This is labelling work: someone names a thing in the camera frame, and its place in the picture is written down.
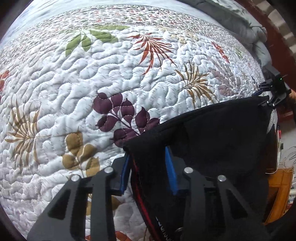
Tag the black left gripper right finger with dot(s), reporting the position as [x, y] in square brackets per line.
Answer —
[214, 208]

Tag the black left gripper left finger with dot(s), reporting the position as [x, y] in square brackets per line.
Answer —
[64, 217]

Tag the black pants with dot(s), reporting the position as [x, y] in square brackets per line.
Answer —
[221, 139]

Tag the orange wooden furniture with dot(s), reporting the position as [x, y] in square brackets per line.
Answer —
[279, 186]

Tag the grey-green comforter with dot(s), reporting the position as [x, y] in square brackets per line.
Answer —
[238, 20]

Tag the white floral quilt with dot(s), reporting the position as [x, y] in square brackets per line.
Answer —
[77, 86]

